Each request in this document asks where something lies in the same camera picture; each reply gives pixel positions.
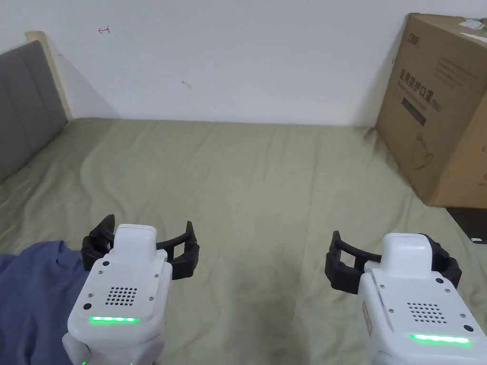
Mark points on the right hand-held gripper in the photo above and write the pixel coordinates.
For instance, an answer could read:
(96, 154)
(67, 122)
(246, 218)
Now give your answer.
(418, 296)

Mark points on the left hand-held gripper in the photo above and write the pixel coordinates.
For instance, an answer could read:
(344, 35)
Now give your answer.
(125, 277)

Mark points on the blue garment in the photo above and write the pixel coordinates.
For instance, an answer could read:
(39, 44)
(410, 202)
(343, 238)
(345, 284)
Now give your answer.
(36, 300)

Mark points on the bed with pale green sheet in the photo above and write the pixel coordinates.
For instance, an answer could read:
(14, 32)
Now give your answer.
(243, 178)

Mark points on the brown cardboard carton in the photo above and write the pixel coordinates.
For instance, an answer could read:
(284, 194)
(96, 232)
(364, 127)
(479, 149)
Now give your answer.
(437, 110)

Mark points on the grey padded headboard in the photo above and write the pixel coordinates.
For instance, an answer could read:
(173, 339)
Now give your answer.
(26, 110)

